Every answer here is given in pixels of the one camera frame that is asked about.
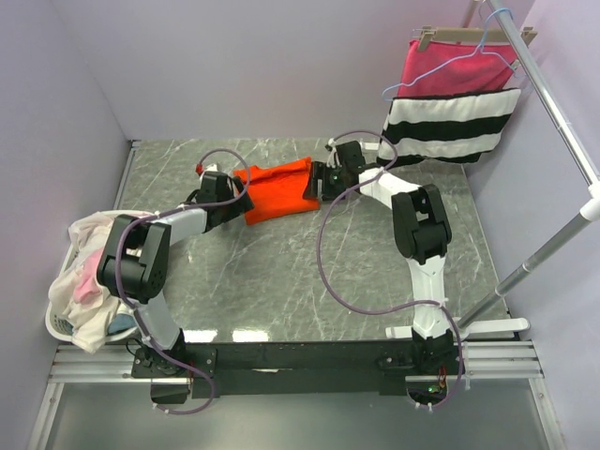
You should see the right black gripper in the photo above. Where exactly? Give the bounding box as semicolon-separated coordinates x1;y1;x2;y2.
301;162;347;203

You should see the orange t-shirt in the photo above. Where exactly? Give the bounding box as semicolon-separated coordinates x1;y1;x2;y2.
233;157;320;226

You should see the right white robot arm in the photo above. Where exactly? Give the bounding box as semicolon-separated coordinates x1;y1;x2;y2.
303;141;452;339

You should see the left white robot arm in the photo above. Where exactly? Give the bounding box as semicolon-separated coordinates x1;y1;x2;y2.
97;171;254;377

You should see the black white striped cloth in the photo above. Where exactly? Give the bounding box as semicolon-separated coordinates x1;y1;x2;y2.
377;88;521;166

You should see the pink towel on hanger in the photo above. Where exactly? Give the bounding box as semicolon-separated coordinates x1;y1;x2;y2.
397;39;517;98

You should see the cream and pink clothes pile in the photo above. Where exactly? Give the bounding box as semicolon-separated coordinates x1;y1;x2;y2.
48;210;160;354

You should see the wooden clip hanger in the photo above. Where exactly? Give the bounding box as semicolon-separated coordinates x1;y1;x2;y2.
412;26;509;52

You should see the silver clothes rack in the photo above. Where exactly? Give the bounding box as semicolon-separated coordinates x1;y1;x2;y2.
358;0;600;339

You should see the black base beam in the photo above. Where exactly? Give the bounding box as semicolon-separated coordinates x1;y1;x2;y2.
131;340;463;403

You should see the white laundry basket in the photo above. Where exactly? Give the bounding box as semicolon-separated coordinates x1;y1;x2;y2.
44;209;142;347

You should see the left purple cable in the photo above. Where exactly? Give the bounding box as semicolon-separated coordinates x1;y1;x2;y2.
114;148;253;417

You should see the purple cable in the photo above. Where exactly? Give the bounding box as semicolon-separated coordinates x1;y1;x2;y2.
316;129;466;413
114;148;253;417

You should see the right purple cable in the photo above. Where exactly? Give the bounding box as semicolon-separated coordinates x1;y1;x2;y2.
316;129;466;413

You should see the blue wire hanger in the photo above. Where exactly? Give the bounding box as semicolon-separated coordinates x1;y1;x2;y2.
382;7;519;101

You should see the aluminium rail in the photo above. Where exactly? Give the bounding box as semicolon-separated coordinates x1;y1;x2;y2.
48;341;544;383

